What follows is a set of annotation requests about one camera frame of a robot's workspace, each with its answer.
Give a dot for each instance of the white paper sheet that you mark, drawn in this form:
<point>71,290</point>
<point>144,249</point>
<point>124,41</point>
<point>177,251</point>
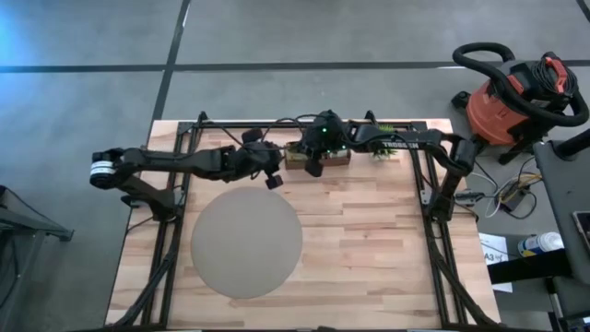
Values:
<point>491,244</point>

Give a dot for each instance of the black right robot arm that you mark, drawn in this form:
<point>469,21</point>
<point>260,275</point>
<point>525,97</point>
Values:
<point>401,144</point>

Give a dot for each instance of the green plant in white pot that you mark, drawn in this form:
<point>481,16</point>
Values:
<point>386,127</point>

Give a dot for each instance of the grey desk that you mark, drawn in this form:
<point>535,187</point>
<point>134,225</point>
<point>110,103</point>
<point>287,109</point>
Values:
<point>562,193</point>

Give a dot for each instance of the black shelf bar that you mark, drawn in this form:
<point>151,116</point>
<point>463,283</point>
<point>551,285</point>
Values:
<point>525,268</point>

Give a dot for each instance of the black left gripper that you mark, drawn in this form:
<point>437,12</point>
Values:
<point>253,161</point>

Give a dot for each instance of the wooden tea organizer box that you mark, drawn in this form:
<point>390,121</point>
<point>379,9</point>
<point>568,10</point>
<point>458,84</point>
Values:
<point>338,160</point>

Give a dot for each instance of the black aluminium table frame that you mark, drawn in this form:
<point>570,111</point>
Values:
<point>230,125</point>

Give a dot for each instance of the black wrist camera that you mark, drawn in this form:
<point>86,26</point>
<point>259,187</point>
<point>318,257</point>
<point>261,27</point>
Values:
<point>325,123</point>
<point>252,135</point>

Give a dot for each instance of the orange shop vacuum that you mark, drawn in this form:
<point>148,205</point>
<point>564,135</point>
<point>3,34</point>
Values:
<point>495,115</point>

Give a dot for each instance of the white wipes canister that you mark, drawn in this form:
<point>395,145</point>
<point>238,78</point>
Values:
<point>541,243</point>

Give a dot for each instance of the black padded bar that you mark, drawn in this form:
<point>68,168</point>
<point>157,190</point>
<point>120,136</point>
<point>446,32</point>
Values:
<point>576,144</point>

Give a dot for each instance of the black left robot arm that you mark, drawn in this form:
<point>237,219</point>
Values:
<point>161,159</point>

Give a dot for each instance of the black power adapter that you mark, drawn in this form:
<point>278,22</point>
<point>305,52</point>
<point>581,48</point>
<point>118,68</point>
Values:
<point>514,199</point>

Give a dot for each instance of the smartphone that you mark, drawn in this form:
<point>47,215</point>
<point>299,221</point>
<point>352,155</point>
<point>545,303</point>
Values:
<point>584,228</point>

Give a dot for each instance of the round grey mat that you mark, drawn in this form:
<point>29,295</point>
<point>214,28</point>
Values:
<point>246,242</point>

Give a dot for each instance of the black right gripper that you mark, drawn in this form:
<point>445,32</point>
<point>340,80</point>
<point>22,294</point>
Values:
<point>322,146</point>

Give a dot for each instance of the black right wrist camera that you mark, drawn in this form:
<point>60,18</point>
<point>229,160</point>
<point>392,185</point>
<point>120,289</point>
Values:
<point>325,123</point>

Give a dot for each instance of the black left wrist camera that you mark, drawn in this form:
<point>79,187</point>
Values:
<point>252,135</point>

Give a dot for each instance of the black metal stand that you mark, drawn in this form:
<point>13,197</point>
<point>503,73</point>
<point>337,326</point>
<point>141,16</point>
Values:
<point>64,235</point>

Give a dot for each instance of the green tea packet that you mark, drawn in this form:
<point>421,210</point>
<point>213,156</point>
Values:
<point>291,150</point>

